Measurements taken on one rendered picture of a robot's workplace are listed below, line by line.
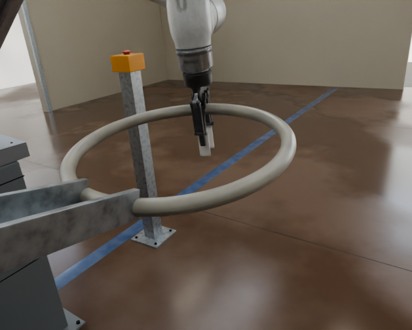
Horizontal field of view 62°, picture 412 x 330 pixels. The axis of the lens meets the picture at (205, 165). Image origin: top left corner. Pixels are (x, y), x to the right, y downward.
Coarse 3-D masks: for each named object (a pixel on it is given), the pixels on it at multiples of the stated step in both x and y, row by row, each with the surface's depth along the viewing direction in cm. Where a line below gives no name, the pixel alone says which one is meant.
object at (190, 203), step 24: (120, 120) 88; (144, 120) 91; (264, 120) 80; (96, 144) 82; (288, 144) 65; (72, 168) 67; (264, 168) 58; (96, 192) 57; (216, 192) 53; (240, 192) 54; (144, 216) 53
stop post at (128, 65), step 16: (112, 64) 171; (128, 64) 165; (144, 64) 175; (128, 80) 172; (128, 96) 176; (128, 112) 180; (144, 128) 185; (144, 144) 187; (144, 160) 189; (144, 176) 192; (144, 192) 197; (144, 224) 207; (160, 224) 211; (144, 240) 207; (160, 240) 206
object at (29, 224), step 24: (24, 192) 48; (48, 192) 52; (72, 192) 56; (120, 192) 51; (0, 216) 46; (24, 216) 49; (48, 216) 39; (72, 216) 42; (96, 216) 46; (120, 216) 50; (0, 240) 35; (24, 240) 37; (48, 240) 40; (72, 240) 43; (0, 264) 35
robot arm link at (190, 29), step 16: (176, 0) 77; (192, 0) 77; (208, 0) 80; (176, 16) 79; (192, 16) 78; (208, 16) 80; (176, 32) 81; (192, 32) 80; (208, 32) 82; (176, 48) 85; (192, 48) 82
